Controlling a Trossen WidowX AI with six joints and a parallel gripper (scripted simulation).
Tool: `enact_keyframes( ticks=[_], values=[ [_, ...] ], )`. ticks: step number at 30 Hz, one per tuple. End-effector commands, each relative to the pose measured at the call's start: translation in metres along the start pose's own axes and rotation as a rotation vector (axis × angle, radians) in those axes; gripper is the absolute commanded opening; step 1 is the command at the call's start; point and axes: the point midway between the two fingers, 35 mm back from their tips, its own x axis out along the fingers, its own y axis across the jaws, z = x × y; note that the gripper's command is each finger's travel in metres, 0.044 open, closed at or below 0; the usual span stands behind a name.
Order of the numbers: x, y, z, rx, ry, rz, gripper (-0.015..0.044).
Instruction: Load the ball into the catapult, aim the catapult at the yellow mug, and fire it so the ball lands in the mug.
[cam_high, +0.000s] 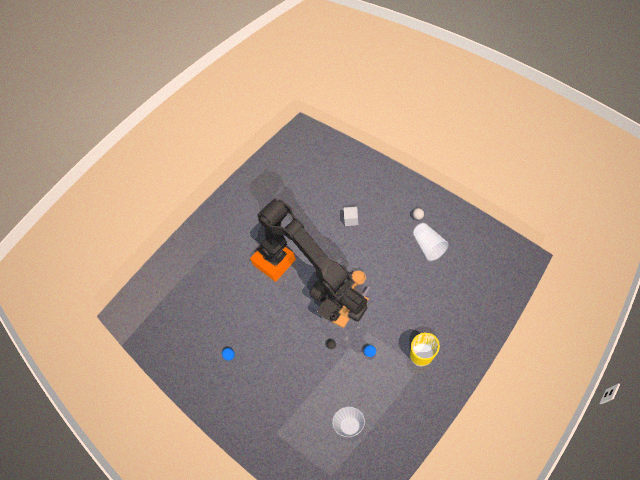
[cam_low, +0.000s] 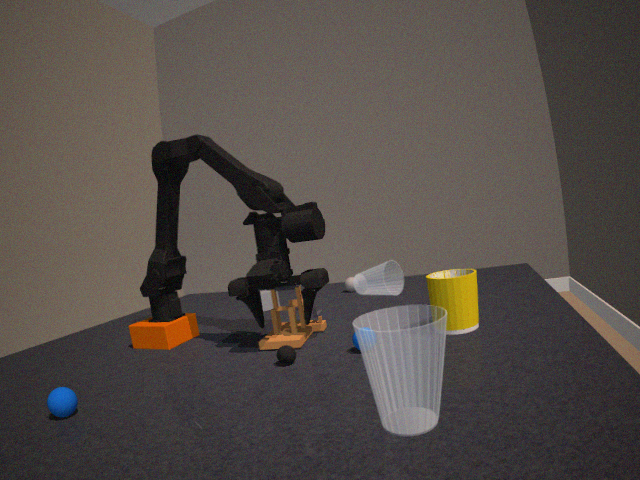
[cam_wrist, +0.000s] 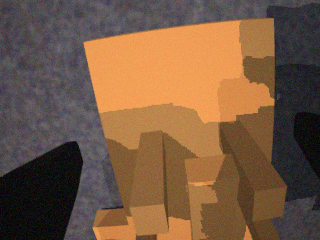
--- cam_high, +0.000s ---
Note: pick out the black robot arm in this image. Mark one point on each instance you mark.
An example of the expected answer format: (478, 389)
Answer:
(330, 273)

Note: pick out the clear plastic cup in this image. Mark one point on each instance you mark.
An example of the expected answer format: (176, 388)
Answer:
(432, 245)
(348, 421)

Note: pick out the yellow cup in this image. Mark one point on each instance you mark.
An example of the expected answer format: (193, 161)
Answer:
(424, 348)

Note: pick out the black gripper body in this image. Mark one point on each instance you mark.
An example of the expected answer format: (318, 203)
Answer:
(317, 292)

